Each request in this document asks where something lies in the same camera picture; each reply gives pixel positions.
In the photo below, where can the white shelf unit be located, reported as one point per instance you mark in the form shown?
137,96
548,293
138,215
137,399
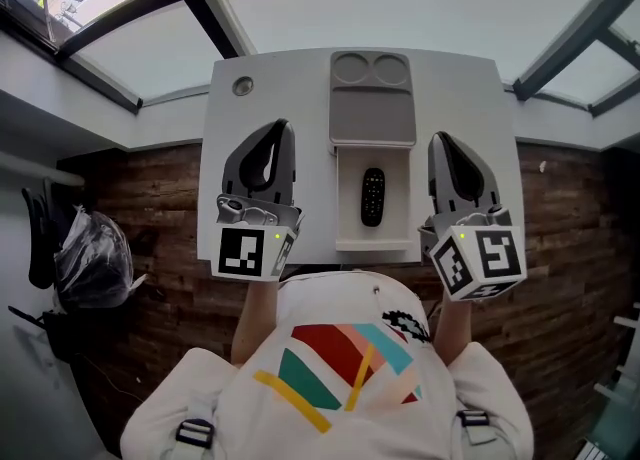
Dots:
625,373

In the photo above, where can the white table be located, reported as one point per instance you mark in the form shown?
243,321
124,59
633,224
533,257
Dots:
280,78

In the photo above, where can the white ribbed radiator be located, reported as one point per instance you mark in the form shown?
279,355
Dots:
597,450

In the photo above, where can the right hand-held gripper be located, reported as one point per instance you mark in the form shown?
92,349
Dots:
495,258

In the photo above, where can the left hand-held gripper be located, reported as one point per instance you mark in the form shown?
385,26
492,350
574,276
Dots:
240,253

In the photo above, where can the black remote control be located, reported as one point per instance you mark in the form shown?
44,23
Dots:
373,195

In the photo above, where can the person's right forearm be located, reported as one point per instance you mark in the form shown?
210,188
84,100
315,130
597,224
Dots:
456,333

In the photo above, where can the dark framed window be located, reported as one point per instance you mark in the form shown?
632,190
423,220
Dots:
150,63
570,73

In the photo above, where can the white shirt with colourful print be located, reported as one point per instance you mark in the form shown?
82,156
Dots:
325,428

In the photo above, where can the round grey table grommet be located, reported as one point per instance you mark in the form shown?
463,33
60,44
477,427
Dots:
243,86

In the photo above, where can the person's left forearm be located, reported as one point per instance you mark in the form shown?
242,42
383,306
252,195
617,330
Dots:
255,323

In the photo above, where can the grey desk organizer tray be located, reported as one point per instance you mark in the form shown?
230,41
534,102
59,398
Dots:
372,113

